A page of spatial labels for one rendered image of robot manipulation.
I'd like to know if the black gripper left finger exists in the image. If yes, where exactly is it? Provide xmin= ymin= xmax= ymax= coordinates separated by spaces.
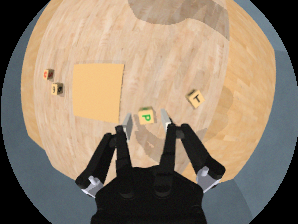
xmin=75 ymin=113 xmax=136 ymax=198

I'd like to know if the tan flat mat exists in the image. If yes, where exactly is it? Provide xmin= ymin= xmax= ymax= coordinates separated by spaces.
xmin=72 ymin=63 xmax=125 ymax=124

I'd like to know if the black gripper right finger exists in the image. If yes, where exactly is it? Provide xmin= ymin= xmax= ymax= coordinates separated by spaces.
xmin=154 ymin=108 xmax=226 ymax=197

